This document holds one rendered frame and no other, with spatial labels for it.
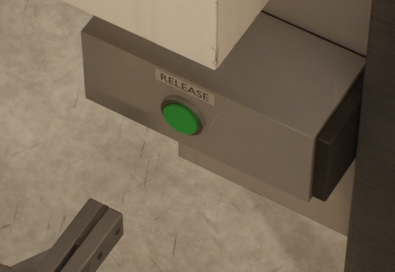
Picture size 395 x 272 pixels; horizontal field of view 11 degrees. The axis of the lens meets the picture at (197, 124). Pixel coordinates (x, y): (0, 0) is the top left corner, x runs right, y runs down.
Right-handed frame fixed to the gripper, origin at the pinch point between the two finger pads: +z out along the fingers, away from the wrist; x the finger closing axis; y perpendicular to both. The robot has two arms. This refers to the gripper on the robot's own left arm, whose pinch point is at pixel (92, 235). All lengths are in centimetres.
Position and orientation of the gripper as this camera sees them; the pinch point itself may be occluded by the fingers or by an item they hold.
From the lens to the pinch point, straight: 143.2
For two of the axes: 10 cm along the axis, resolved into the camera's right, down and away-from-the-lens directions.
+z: 5.1, -6.8, 5.3
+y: 0.0, -6.1, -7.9
